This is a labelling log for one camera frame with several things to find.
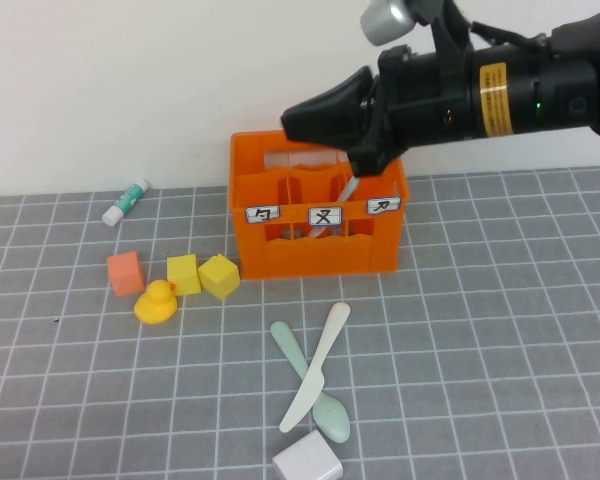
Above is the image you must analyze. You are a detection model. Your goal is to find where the paper label fork character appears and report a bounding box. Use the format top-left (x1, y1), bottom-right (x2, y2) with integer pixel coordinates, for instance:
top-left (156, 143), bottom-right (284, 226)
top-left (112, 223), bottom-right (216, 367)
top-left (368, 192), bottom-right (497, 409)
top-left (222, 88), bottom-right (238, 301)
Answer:
top-left (307, 205), bottom-right (344, 228)

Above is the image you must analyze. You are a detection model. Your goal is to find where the pale lilac white block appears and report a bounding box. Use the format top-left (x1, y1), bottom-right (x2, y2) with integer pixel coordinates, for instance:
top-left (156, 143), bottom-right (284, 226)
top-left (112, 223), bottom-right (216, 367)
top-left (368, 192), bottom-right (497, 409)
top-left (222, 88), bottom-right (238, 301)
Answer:
top-left (271, 430), bottom-right (345, 480)

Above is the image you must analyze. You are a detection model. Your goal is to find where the mint green plastic spoon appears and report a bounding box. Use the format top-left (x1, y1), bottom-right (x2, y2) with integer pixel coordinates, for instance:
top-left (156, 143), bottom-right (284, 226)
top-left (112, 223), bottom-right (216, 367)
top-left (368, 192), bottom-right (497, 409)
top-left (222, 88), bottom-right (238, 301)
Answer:
top-left (270, 321), bottom-right (352, 444)

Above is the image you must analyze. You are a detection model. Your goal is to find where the thin black camera cable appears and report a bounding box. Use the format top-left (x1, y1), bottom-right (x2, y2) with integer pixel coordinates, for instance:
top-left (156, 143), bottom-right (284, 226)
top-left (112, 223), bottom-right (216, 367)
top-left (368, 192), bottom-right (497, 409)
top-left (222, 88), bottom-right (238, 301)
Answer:
top-left (468, 18), bottom-right (552, 50)

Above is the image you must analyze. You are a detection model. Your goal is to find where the yellow foam cube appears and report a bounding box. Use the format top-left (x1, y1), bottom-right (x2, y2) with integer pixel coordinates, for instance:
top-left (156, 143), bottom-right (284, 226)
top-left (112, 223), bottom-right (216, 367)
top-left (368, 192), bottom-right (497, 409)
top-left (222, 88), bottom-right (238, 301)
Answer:
top-left (197, 253), bottom-right (242, 302)
top-left (166, 253), bottom-right (202, 297)

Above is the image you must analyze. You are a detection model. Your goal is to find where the white green glue stick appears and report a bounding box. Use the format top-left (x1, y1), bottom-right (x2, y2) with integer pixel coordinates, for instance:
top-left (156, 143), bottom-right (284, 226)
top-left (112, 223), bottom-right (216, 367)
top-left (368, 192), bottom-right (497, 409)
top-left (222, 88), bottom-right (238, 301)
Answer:
top-left (101, 179), bottom-right (150, 228)

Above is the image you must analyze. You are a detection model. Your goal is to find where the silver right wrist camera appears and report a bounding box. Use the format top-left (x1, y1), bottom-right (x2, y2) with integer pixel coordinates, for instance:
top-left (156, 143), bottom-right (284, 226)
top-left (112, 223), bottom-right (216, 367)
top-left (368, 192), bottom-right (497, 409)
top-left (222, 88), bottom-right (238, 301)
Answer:
top-left (359, 0), bottom-right (422, 48)

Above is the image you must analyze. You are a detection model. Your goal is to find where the paper label knife character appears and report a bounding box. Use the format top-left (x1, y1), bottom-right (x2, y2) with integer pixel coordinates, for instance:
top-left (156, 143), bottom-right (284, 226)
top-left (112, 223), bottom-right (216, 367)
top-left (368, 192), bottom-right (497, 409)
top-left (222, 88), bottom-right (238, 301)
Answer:
top-left (366, 196), bottom-right (403, 216)

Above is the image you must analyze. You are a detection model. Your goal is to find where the grey checked tablecloth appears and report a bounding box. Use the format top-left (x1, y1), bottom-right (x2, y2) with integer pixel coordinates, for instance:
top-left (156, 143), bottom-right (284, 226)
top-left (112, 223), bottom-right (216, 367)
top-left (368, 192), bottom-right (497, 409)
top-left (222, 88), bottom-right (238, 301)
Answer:
top-left (0, 166), bottom-right (600, 480)

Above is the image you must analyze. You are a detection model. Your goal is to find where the paper label spoon character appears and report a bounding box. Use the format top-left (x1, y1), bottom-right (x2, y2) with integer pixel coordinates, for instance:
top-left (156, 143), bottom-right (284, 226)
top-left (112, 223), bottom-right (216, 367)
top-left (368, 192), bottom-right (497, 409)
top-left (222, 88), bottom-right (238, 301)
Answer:
top-left (244, 204), bottom-right (282, 227)

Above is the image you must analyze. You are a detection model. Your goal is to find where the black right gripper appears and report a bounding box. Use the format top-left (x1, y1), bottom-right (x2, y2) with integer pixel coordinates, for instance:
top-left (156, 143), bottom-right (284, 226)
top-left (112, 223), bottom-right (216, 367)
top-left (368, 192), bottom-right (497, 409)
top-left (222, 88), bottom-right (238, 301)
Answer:
top-left (280, 43), bottom-right (482, 178)

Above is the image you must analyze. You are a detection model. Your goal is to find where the orange foam cube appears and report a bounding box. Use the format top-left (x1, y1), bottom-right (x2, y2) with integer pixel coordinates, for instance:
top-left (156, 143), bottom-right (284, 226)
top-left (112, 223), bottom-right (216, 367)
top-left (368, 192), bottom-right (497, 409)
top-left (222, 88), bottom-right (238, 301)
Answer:
top-left (106, 250), bottom-right (146, 298)

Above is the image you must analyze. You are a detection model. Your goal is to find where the cream plastic knife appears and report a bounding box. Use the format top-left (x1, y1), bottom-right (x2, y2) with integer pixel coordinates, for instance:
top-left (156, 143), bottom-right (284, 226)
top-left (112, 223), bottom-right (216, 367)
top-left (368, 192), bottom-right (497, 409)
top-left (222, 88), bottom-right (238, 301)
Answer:
top-left (278, 301), bottom-right (353, 434)

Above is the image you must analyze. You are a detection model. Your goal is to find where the grey plastic fork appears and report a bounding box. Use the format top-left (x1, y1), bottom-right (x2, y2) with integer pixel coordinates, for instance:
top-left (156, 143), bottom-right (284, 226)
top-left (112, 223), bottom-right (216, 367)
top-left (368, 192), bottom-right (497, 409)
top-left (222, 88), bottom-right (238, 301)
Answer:
top-left (305, 174), bottom-right (364, 241)

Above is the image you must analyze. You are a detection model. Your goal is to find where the orange plastic cutlery crate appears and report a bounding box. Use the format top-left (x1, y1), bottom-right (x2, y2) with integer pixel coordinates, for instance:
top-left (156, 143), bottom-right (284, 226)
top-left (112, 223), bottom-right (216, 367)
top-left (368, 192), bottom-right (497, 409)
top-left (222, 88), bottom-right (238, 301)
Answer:
top-left (228, 130), bottom-right (411, 281)

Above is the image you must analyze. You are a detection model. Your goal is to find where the yellow rubber duck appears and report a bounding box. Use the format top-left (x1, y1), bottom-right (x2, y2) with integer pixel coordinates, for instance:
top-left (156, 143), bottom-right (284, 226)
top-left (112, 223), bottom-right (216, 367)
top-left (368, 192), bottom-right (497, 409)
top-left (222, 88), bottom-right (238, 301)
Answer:
top-left (133, 279), bottom-right (178, 327)

